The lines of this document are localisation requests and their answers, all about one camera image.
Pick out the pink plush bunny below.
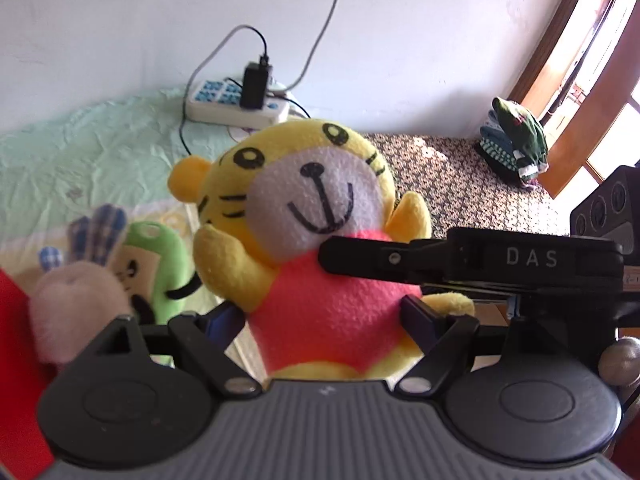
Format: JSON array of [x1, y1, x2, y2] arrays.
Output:
[[29, 202, 135, 365]]

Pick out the pale printed bed sheet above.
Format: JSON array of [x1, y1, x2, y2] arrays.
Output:
[[0, 87, 281, 378]]

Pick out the grey cable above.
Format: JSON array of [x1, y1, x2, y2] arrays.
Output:
[[272, 0, 350, 95]]

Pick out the white power strip cord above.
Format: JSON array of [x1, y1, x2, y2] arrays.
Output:
[[186, 24, 266, 92]]

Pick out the folded green clothes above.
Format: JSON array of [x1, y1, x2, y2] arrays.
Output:
[[474, 96, 550, 191]]

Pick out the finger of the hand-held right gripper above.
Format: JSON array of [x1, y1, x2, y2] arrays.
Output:
[[318, 233, 449, 286]]

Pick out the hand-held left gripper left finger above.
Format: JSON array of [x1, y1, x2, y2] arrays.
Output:
[[87, 305, 263, 396]]

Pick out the white power strip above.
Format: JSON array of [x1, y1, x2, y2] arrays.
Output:
[[186, 77, 291, 128]]

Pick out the yellow tiger plush toy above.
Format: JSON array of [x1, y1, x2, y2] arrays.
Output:
[[167, 118, 476, 382]]

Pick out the black charger adapter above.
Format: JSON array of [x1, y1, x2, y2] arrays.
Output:
[[240, 61, 274, 111]]

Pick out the red box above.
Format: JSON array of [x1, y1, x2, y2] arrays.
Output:
[[0, 266, 57, 480]]

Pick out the dark speckled blanket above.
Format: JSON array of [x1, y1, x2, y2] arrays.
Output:
[[361, 131, 572, 311]]

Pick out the wooden window frame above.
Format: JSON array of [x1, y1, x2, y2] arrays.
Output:
[[507, 0, 640, 200]]

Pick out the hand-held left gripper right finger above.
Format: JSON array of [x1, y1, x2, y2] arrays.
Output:
[[396, 295, 512, 396]]

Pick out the green plush toy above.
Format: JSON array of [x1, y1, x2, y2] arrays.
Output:
[[112, 220, 202, 367]]

